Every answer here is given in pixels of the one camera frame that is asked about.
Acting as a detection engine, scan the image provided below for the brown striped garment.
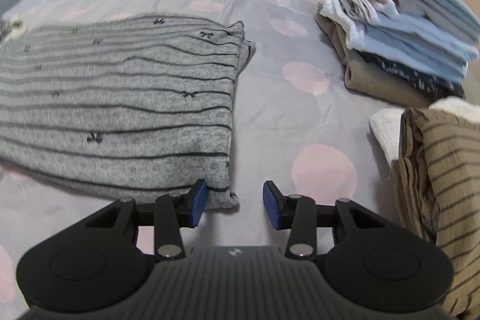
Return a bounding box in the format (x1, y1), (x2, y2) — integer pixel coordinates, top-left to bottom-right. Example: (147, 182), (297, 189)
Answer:
(392, 108), (479, 319)

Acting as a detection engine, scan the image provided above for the white fleece garment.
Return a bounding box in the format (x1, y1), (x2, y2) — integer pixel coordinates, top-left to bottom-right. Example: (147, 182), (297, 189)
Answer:
(369, 97), (480, 166)

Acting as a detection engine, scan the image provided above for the grey striped bow top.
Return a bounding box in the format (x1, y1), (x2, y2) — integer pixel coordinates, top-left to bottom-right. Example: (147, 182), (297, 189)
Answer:
(1, 14), (256, 208)

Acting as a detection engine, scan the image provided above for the grey pink-dotted bed sheet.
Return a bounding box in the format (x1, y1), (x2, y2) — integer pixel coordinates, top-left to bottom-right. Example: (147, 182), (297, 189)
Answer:
(1, 0), (397, 319)

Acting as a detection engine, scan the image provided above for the stack of folded clothes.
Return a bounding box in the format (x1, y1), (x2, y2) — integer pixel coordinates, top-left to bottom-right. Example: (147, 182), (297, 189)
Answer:
(316, 0), (479, 107)

